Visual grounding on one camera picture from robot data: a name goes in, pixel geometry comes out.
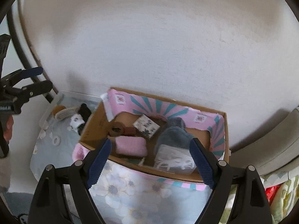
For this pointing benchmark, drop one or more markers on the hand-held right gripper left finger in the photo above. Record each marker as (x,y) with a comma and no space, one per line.
(100,165)

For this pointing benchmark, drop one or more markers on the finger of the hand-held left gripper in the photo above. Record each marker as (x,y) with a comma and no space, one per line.
(32,71)
(35,89)

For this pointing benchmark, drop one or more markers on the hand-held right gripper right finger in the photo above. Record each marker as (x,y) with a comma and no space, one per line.
(202,165)

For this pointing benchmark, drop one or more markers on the pink fluffy scrunchie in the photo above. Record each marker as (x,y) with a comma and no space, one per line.
(130,145)

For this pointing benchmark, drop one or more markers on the blue-grey fuzzy cloth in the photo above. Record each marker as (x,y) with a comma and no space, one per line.
(174,137)

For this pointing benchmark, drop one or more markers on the pink striped cardboard box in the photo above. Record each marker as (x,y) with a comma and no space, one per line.
(198,117)

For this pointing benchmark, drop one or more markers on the grey fuzzy sock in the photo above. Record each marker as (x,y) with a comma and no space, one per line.
(176,122)

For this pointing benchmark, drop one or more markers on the small floral print box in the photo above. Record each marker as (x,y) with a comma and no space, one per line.
(146,126)

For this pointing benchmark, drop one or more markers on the person's left hand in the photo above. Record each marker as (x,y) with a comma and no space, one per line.
(9,128)

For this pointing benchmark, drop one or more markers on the black white panda sock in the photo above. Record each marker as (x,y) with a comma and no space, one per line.
(78,120)

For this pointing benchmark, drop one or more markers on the red packet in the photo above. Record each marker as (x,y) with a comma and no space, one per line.
(271,192)

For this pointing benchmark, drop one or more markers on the green floral cloth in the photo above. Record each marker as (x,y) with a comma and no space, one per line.
(282,191)

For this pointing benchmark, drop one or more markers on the curved grey frame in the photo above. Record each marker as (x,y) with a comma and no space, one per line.
(19,51)

